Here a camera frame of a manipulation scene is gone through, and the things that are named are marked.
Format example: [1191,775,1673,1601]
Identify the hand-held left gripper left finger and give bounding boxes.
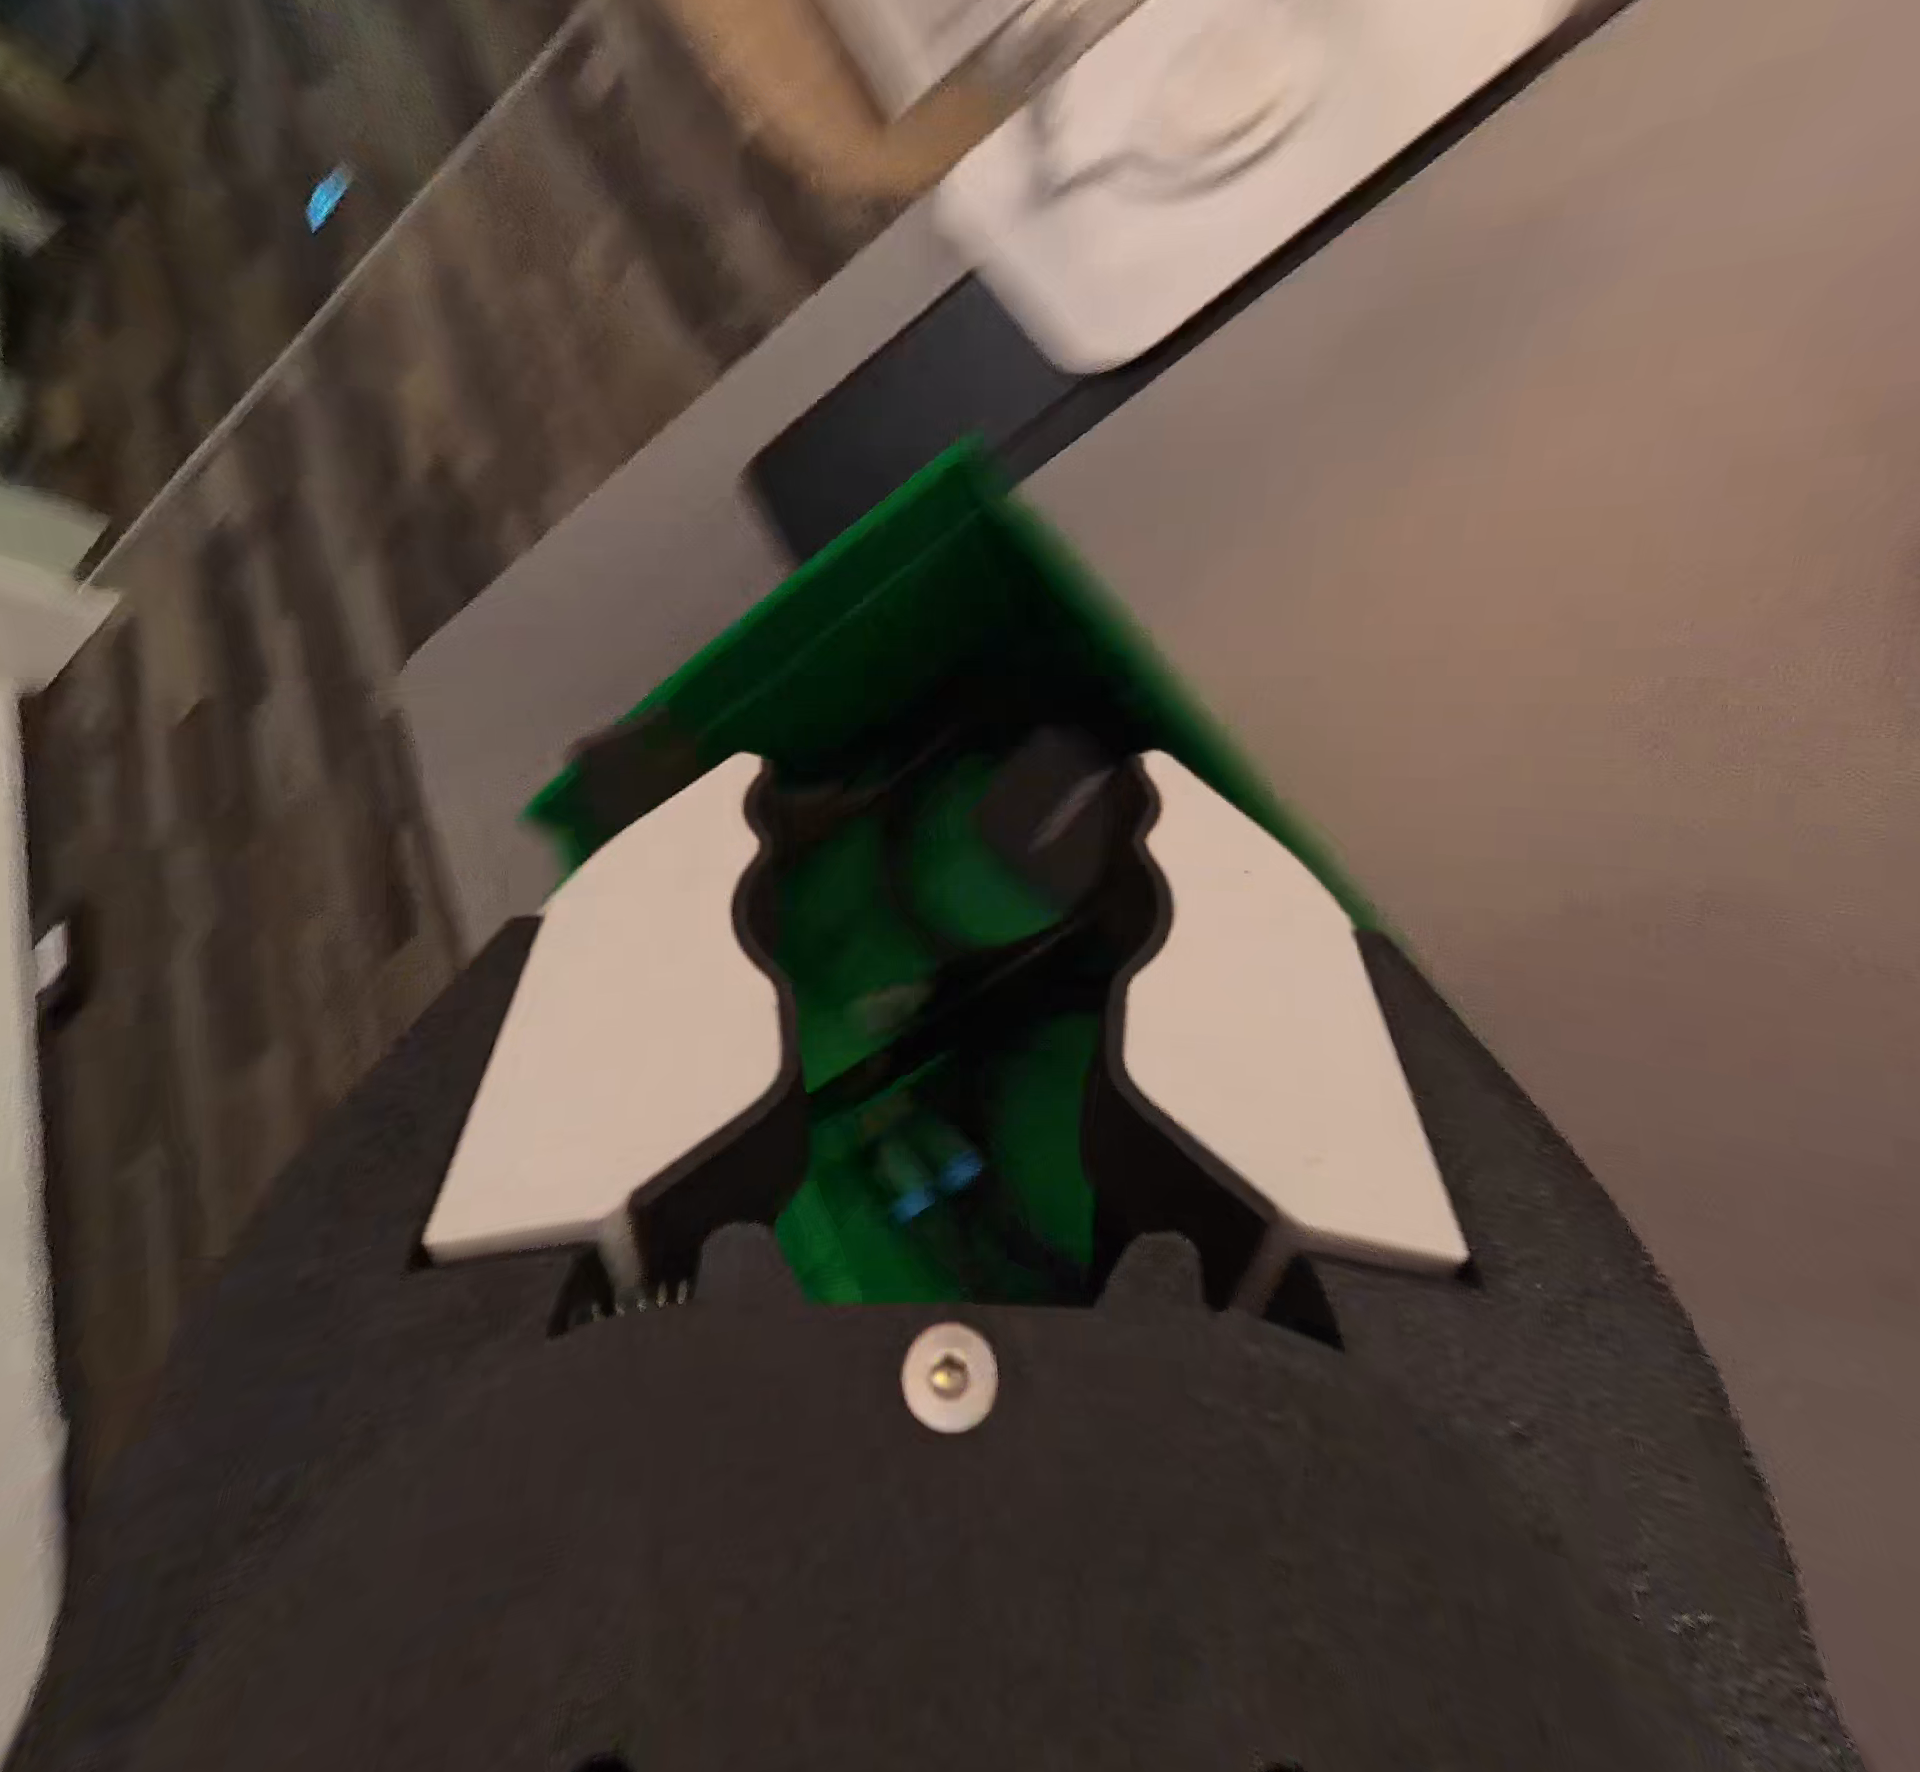
[422,748,799,1269]

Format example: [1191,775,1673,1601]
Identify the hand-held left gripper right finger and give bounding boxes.
[1110,748,1477,1277]

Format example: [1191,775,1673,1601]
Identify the black square hub lead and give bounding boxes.
[786,918,1106,1120]

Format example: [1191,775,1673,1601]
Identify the green plastic bin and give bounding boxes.
[526,437,1383,1311]

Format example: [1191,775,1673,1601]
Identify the black mat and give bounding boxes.
[740,271,1118,569]

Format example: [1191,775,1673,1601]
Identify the white stand base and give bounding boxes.
[925,0,1597,373]

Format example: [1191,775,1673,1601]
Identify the instruction sheet on stand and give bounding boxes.
[556,0,1035,213]

